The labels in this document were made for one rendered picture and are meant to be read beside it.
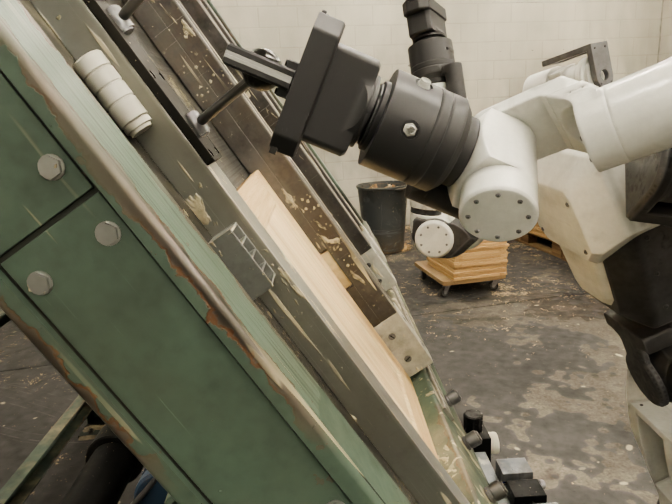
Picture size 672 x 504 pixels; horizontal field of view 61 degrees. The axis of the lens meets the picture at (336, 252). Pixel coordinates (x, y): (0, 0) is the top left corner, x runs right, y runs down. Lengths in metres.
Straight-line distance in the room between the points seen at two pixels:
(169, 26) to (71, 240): 0.70
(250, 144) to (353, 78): 0.53
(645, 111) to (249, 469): 0.38
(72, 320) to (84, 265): 0.04
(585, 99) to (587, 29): 7.16
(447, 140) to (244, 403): 0.26
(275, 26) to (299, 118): 5.81
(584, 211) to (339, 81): 0.48
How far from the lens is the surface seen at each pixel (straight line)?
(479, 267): 4.32
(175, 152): 0.60
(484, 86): 6.96
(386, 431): 0.68
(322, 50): 0.49
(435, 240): 1.16
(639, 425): 1.23
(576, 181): 0.87
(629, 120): 0.49
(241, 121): 1.01
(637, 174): 0.79
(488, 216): 0.50
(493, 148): 0.50
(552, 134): 0.57
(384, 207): 5.39
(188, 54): 1.03
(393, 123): 0.48
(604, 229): 0.87
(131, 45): 0.62
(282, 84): 0.50
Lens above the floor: 1.40
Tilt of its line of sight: 14 degrees down
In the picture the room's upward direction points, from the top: 3 degrees counter-clockwise
